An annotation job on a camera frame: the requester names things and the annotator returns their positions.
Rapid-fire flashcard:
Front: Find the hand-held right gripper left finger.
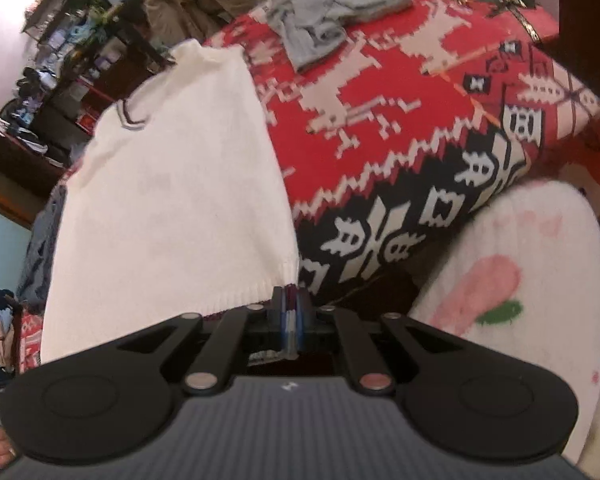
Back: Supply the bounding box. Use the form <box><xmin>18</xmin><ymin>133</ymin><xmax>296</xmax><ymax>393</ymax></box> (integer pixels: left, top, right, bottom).
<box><xmin>105</xmin><ymin>286</ymin><xmax>288</xmax><ymax>395</ymax></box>

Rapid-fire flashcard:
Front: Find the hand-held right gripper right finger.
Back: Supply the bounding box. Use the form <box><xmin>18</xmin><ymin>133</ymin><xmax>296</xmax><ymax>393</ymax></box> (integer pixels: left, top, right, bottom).
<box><xmin>291</xmin><ymin>287</ymin><xmax>481</xmax><ymax>395</ymax></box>

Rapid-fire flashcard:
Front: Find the cream knit sweater vest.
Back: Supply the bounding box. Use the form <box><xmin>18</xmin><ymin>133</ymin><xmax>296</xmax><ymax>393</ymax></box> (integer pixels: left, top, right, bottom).
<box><xmin>40</xmin><ymin>39</ymin><xmax>301</xmax><ymax>366</ymax></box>

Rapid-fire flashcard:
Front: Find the red patterned blanket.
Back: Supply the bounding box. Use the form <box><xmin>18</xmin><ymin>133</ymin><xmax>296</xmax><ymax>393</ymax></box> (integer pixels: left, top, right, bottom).
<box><xmin>17</xmin><ymin>0</ymin><xmax>600</xmax><ymax>361</ymax></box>

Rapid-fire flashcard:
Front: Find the person's fluffy white pajamas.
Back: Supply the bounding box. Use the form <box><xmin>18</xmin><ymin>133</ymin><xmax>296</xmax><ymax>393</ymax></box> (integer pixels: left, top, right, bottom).
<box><xmin>410</xmin><ymin>177</ymin><xmax>600</xmax><ymax>480</ymax></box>

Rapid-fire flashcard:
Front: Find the grey garment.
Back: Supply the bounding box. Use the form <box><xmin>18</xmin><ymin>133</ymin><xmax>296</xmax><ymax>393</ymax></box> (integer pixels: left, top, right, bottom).
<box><xmin>267</xmin><ymin>0</ymin><xmax>428</xmax><ymax>72</ymax></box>

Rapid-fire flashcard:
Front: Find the black shelf rack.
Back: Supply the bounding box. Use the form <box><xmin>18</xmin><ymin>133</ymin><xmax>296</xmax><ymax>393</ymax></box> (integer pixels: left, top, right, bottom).
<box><xmin>22</xmin><ymin>0</ymin><xmax>178</xmax><ymax>166</ymax></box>

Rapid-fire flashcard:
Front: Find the beige jacket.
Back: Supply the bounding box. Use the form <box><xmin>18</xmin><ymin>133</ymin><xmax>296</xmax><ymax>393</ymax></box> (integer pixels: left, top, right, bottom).
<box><xmin>142</xmin><ymin>0</ymin><xmax>286</xmax><ymax>43</ymax></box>

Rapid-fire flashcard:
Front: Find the large red gift box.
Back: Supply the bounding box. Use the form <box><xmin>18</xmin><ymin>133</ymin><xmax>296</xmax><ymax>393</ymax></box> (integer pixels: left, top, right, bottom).
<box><xmin>475</xmin><ymin>0</ymin><xmax>561</xmax><ymax>46</ymax></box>

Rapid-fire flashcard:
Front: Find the dark wooden cabinet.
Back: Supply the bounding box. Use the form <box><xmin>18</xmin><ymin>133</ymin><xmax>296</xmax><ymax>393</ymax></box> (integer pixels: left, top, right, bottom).
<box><xmin>547</xmin><ymin>0</ymin><xmax>600</xmax><ymax>126</ymax></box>

